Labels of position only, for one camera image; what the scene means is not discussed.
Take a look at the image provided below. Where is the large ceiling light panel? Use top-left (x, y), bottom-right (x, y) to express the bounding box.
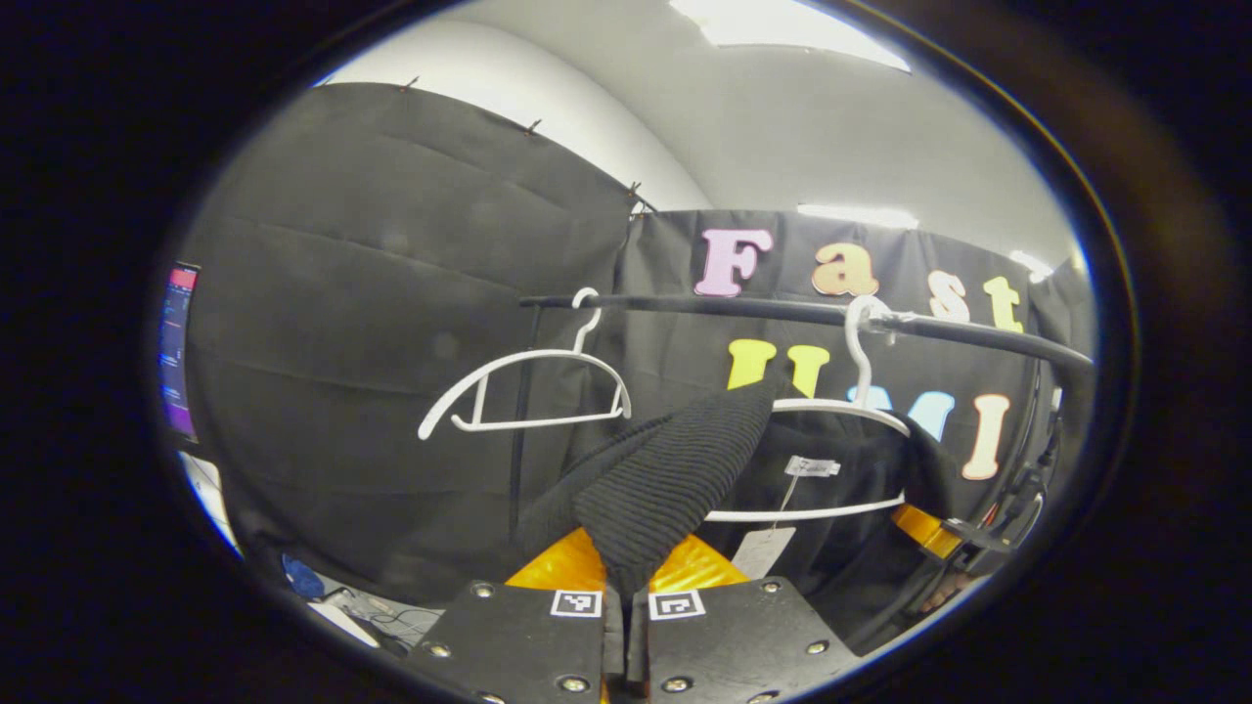
top-left (670, 0), bottom-right (911, 71)

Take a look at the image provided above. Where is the black backdrop cloth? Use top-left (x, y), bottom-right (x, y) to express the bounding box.
top-left (181, 83), bottom-right (1096, 612)

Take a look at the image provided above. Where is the white clothes hanger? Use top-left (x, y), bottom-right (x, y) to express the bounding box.
top-left (419, 286), bottom-right (634, 441)
top-left (704, 295), bottom-right (911, 524)

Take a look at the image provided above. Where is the blue object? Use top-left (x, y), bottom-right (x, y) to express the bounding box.
top-left (284, 554), bottom-right (326, 599)

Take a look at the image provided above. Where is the black knit jacket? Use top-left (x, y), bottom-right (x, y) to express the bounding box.
top-left (514, 376), bottom-right (989, 651)

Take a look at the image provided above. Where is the black clothes rack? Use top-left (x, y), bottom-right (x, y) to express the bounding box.
top-left (509, 293), bottom-right (1095, 539)

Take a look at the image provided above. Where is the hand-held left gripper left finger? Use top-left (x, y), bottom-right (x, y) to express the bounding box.
top-left (406, 528), bottom-right (627, 704)

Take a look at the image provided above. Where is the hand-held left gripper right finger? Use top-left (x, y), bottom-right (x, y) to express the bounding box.
top-left (631, 533), bottom-right (862, 704)

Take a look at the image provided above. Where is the computer monitor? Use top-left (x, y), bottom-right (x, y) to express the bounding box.
top-left (159, 262), bottom-right (201, 446)

